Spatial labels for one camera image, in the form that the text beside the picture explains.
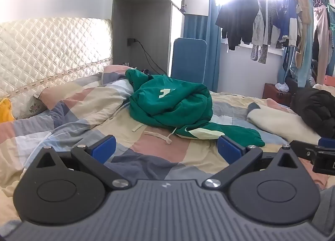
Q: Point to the cream quilted headboard cover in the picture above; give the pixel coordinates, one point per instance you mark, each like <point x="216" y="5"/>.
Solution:
<point x="52" y="44"/>

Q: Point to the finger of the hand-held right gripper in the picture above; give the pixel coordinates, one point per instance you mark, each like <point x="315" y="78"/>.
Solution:
<point x="327" y="142"/>
<point x="303" y="149"/>

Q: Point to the black puffer jacket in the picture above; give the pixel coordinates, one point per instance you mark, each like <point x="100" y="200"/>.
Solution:
<point x="314" y="110"/>

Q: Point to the green zip hoodie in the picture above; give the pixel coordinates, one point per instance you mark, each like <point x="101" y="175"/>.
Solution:
<point x="170" y="102"/>

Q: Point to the blue padded chair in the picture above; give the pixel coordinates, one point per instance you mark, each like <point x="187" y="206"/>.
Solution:
<point x="188" y="60"/>

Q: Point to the beige hanging garment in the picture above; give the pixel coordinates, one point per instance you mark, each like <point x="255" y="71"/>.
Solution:
<point x="303" y="21"/>

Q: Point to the orange box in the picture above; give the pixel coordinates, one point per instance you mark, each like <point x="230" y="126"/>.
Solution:
<point x="330" y="80"/>

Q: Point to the pink hanging trousers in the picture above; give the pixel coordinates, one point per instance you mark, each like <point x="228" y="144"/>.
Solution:
<point x="322" y="42"/>

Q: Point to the floral pillow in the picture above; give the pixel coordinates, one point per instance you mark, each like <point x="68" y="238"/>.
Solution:
<point x="31" y="106"/>

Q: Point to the cream blanket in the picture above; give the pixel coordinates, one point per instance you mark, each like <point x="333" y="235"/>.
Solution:
<point x="277" y="123"/>

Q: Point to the brown storage box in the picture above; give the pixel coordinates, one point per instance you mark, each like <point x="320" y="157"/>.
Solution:
<point x="274" y="97"/>

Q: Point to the grey wall cabinet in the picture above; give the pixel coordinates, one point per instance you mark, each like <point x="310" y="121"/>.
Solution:
<point x="141" y="21"/>

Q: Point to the blue hanging garment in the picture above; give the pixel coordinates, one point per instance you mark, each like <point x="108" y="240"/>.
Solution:
<point x="286" y="18"/>

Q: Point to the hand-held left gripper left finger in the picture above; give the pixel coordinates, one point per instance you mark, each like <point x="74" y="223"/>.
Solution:
<point x="103" y="149"/>

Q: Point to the black wall charger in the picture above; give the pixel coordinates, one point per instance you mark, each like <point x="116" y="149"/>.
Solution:
<point x="131" y="42"/>

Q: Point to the blue curtain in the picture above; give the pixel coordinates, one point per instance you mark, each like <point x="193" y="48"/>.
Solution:
<point x="213" y="55"/>

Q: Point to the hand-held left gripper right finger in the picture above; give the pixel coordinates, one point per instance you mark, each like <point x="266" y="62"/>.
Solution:
<point x="230" y="150"/>

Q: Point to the clear plastic bag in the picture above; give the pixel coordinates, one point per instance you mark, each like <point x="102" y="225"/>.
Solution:
<point x="282" y="87"/>

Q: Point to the row of hanging clothes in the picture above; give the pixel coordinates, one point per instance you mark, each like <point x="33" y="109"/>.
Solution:
<point x="301" y="73"/>

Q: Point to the striped hanging shirt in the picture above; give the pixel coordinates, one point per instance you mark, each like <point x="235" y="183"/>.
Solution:
<point x="261" y="52"/>

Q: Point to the patchwork duvet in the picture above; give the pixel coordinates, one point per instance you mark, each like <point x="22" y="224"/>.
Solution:
<point x="162" y="149"/>

